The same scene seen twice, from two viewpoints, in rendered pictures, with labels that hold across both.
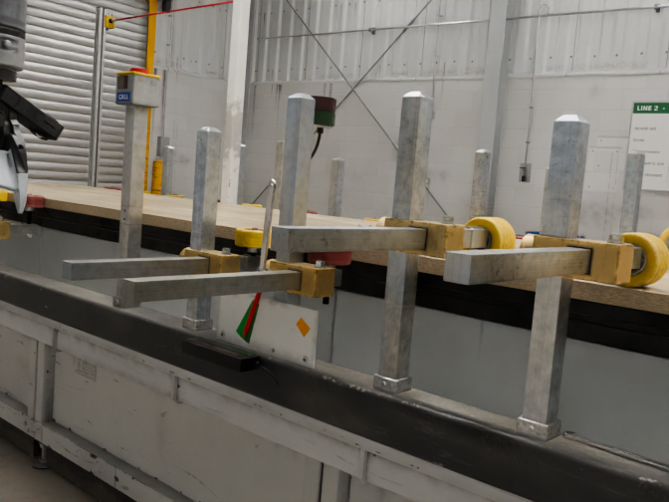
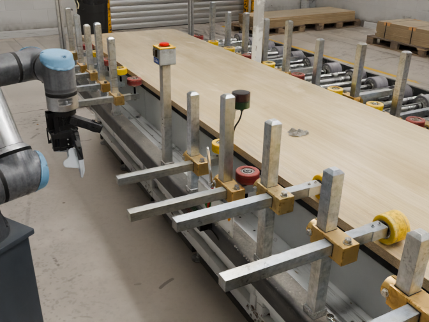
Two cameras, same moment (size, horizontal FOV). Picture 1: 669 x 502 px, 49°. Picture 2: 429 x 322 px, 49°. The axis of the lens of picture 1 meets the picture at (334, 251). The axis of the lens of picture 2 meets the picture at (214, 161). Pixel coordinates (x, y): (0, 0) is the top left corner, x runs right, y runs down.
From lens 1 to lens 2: 0.69 m
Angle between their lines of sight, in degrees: 28
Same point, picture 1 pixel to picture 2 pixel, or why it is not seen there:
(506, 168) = not seen: outside the picture
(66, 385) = not seen: hidden behind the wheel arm
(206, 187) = (191, 124)
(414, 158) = (269, 157)
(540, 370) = (313, 287)
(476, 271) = (230, 285)
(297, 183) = (225, 143)
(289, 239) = (177, 227)
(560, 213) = (323, 218)
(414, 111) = (269, 132)
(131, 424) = not seen: hidden behind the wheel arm
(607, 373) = (376, 275)
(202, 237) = (191, 149)
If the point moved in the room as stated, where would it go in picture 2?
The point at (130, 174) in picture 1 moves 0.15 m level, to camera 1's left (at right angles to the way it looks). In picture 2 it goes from (163, 101) to (131, 97)
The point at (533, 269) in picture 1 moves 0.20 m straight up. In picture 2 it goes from (277, 270) to (284, 190)
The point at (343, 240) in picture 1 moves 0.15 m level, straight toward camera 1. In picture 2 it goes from (212, 218) to (189, 250)
